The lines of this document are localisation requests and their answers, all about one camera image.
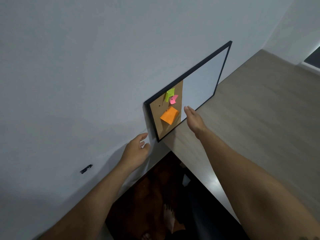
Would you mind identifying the person's left hand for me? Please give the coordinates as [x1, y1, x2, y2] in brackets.
[120, 133, 151, 172]

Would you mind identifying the person's right forearm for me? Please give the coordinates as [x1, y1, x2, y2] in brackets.
[194, 128, 320, 240]

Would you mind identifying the person's right hand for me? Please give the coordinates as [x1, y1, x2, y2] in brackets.
[184, 106, 208, 140]

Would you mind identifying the green sticky note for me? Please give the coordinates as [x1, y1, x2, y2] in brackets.
[165, 87, 175, 103]

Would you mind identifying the orange sticky note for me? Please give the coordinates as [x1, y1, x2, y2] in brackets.
[160, 106, 180, 125]

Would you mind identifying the black framed cork whiteboard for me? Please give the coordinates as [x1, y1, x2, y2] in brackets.
[144, 40, 233, 143]

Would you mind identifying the person's left forearm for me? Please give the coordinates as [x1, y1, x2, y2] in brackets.
[37, 161, 140, 240]

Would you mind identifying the person's foot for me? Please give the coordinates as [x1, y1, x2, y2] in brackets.
[163, 204, 176, 234]

